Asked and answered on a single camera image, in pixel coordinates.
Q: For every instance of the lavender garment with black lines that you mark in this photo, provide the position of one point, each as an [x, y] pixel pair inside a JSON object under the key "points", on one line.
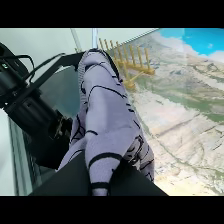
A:
{"points": [[106, 120]]}

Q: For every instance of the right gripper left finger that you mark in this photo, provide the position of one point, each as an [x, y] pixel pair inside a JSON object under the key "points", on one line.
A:
{"points": [[71, 180]]}

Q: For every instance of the yellow wooden rack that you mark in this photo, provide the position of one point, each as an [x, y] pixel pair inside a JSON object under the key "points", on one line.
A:
{"points": [[128, 65]]}

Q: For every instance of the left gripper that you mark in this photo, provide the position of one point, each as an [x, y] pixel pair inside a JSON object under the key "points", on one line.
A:
{"points": [[31, 116]]}

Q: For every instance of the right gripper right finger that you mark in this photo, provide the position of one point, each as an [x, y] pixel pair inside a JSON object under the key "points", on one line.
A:
{"points": [[133, 183]]}

